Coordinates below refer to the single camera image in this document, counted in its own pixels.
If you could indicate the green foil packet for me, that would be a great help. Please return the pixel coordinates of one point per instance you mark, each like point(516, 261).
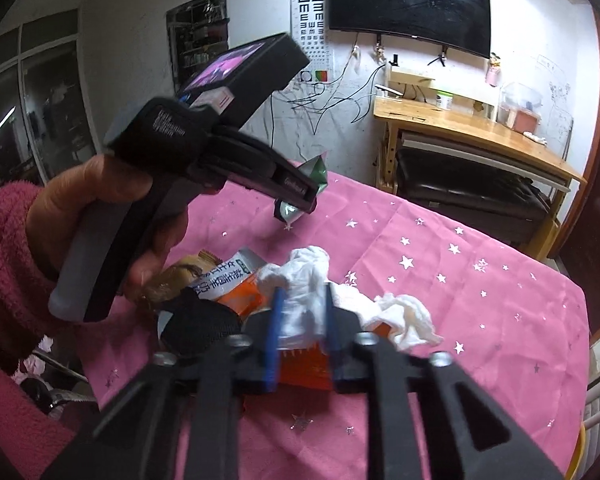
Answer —
point(317, 172)

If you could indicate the eye chart poster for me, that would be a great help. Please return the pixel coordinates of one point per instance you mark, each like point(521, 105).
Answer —
point(312, 15)

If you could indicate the pink star tablecloth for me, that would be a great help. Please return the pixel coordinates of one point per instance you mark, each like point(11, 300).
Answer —
point(480, 310)

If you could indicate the orange snack packet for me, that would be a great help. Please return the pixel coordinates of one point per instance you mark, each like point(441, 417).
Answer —
point(300, 367)

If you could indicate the glass sliding door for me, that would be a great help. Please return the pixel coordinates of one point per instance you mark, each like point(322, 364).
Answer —
point(35, 120)

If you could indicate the white tissue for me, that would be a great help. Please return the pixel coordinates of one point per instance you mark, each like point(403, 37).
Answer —
point(405, 317)
point(302, 280)

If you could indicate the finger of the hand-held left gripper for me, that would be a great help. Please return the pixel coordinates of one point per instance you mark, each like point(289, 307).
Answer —
point(260, 165)

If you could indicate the brown wrapper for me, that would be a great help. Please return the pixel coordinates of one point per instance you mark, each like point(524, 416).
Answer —
point(177, 275)

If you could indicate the white jar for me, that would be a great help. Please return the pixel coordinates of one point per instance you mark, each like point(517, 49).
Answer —
point(444, 101)

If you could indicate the black wall television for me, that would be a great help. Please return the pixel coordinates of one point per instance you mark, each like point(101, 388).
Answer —
point(410, 0)

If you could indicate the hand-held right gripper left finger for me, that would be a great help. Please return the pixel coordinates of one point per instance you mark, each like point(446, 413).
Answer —
point(275, 330)

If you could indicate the wall niche window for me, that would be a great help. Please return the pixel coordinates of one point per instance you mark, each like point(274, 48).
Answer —
point(197, 40)

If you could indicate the black mesh basket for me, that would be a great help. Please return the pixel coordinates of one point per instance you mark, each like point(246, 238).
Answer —
point(200, 320)

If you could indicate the person's left forearm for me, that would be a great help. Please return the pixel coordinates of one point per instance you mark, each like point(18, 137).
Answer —
point(5, 260)

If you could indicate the pink hanging bottle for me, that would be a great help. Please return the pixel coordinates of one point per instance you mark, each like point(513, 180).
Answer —
point(494, 72)

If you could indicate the wooden desk riser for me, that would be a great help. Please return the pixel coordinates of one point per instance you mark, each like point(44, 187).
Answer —
point(410, 79)

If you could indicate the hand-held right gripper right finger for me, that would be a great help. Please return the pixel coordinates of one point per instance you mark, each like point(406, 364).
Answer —
point(334, 340)

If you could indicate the clear plastic container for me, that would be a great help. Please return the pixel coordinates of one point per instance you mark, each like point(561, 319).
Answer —
point(520, 110)

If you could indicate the white printed packet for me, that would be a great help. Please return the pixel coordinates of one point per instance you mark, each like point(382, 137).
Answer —
point(225, 272)

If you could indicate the person's left hand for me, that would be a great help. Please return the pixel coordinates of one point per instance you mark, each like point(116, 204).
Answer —
point(65, 200)

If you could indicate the wooden desk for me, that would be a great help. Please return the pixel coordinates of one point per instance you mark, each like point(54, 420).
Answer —
point(470, 127)

